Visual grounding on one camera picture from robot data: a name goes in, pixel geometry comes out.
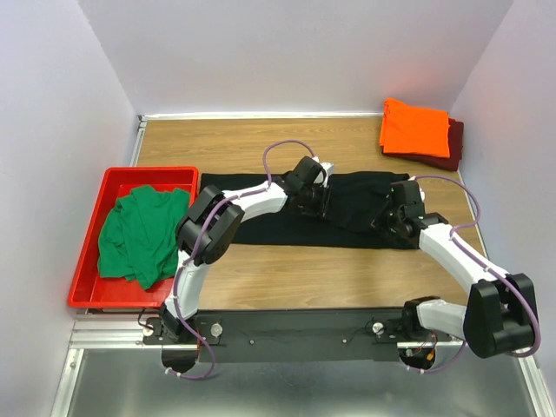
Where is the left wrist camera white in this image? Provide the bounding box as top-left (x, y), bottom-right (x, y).
top-left (314, 162), bottom-right (334, 183)

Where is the green crumpled t shirt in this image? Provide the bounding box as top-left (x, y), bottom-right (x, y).
top-left (97, 185), bottom-right (190, 290)

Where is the aluminium frame rail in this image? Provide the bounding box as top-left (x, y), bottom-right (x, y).
top-left (69, 308), bottom-right (538, 348)

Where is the red plastic tray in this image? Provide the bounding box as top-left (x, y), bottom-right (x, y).
top-left (67, 166), bottom-right (199, 310)

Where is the black t shirt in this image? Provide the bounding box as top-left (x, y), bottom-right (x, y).
top-left (198, 170), bottom-right (420, 251)

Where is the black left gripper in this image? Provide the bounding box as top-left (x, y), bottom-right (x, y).
top-left (299, 182), bottom-right (334, 222)

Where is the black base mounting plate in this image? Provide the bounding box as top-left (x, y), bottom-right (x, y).
top-left (142, 308), bottom-right (450, 374)

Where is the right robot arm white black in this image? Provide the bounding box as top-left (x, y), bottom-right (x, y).
top-left (374, 177), bottom-right (541, 359)

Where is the orange folded t shirt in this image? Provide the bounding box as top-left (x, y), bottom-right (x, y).
top-left (379, 98), bottom-right (450, 158)

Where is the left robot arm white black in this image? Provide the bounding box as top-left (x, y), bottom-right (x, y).
top-left (160, 156), bottom-right (334, 343)

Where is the dark red folded t shirt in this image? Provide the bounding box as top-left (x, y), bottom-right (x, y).
top-left (381, 118), bottom-right (464, 172)

